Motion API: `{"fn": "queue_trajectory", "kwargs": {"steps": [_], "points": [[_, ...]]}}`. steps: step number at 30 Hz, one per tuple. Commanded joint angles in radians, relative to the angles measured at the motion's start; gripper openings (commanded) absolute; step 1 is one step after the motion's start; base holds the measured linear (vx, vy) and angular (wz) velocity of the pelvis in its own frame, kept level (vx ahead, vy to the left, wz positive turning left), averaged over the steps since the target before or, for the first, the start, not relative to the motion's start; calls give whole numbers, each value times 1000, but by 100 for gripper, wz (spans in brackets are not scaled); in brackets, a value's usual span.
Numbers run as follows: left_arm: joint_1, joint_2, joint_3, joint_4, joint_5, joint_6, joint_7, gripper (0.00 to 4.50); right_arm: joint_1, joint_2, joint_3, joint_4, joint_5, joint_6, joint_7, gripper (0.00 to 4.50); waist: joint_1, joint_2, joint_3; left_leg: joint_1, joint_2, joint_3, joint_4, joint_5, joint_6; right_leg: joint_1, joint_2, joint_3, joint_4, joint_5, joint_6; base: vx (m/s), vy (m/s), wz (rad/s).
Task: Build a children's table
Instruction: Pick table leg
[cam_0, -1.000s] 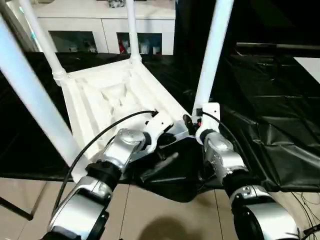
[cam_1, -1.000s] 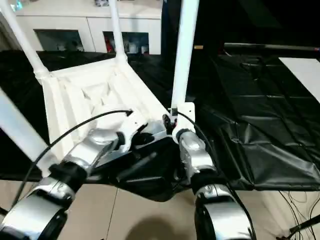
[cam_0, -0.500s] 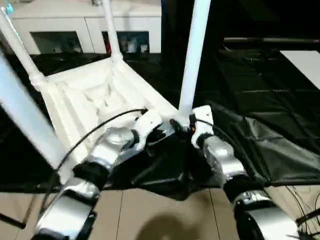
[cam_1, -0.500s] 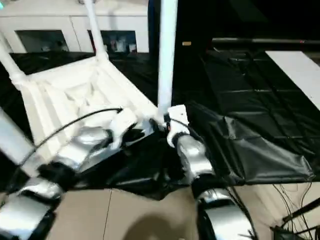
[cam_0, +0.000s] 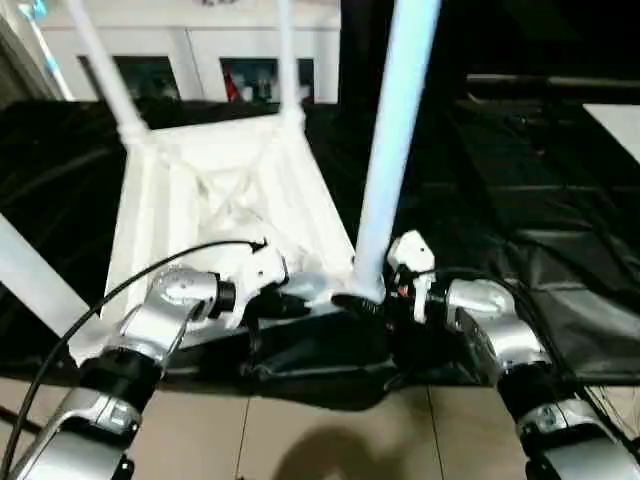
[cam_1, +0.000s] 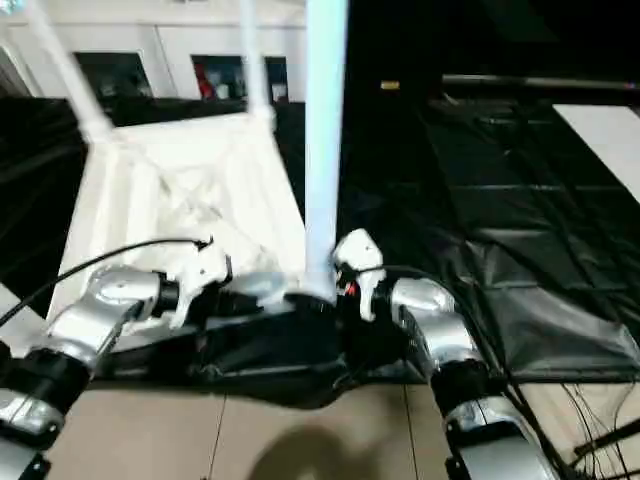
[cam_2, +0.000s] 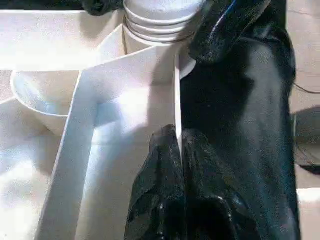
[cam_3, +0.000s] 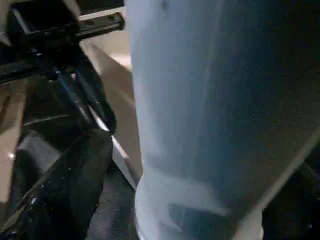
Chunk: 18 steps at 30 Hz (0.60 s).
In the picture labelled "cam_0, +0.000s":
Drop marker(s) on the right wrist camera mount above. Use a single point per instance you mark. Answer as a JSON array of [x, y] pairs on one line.
[[412, 255]]

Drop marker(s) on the black work mat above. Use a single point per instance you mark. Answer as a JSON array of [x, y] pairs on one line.
[[525, 225]]

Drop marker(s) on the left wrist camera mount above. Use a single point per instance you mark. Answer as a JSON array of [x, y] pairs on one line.
[[260, 270]]

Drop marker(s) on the small white jar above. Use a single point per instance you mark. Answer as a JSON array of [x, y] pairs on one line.
[[247, 92]]

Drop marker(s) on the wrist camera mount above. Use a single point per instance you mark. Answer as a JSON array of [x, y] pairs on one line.
[[260, 270], [412, 255]]

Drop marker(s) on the white flat board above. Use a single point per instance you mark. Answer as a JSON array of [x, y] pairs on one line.
[[620, 130]]

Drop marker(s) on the white plastic table top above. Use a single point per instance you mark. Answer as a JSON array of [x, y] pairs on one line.
[[200, 160]]

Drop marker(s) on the red bottle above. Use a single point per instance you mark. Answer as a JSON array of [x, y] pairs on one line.
[[233, 89]]

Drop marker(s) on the teal white plastic object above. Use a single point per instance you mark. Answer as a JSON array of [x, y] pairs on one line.
[[47, 55]]

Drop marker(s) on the white sideboard cabinet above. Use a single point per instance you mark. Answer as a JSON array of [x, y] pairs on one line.
[[200, 40]]

